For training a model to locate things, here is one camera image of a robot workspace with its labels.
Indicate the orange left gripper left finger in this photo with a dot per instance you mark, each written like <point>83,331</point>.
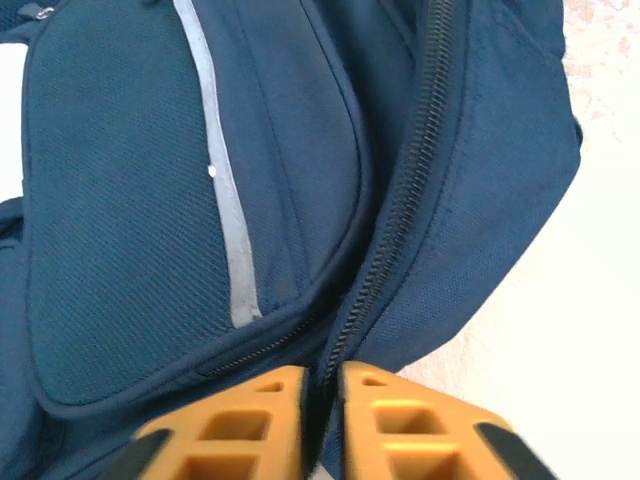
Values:
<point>235,435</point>

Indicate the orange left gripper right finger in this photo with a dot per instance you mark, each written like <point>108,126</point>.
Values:
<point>415,435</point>

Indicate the navy blue backpack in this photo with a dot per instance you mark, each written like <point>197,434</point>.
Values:
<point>300,150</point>

